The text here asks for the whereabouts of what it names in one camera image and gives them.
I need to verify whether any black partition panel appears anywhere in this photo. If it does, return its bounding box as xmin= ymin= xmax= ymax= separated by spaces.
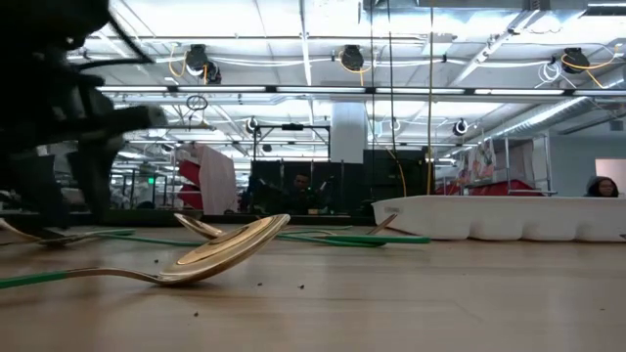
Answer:
xmin=248 ymin=159 xmax=373 ymax=216

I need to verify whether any pale pink board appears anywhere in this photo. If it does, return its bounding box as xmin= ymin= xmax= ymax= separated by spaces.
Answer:
xmin=595 ymin=157 xmax=626 ymax=198

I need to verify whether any red and white cloth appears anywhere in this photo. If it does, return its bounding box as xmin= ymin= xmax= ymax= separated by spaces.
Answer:
xmin=175 ymin=143 xmax=240 ymax=215

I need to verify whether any black rig frame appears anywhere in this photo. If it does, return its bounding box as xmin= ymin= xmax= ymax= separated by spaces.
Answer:
xmin=251 ymin=122 xmax=332 ymax=162

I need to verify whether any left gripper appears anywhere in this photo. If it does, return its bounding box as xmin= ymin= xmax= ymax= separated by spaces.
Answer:
xmin=0 ymin=72 xmax=167 ymax=232

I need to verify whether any white cutlery tray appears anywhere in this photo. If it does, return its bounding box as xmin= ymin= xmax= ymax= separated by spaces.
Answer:
xmin=371 ymin=195 xmax=626 ymax=243

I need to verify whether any gold fork green handle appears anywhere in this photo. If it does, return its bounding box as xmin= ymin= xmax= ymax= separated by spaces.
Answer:
xmin=312 ymin=213 xmax=399 ymax=237

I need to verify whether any long LED light bar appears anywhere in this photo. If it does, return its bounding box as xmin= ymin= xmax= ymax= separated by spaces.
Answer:
xmin=95 ymin=85 xmax=626 ymax=97

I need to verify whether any gold spoon green handle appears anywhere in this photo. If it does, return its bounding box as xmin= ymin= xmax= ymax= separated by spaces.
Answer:
xmin=0 ymin=217 xmax=204 ymax=245
xmin=0 ymin=212 xmax=292 ymax=290
xmin=173 ymin=212 xmax=385 ymax=248

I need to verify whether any red table cover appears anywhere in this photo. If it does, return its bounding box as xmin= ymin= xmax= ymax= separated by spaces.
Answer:
xmin=434 ymin=178 xmax=544 ymax=198

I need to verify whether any person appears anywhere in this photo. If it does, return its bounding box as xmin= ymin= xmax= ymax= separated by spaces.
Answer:
xmin=584 ymin=175 xmax=621 ymax=198
xmin=281 ymin=171 xmax=324 ymax=215

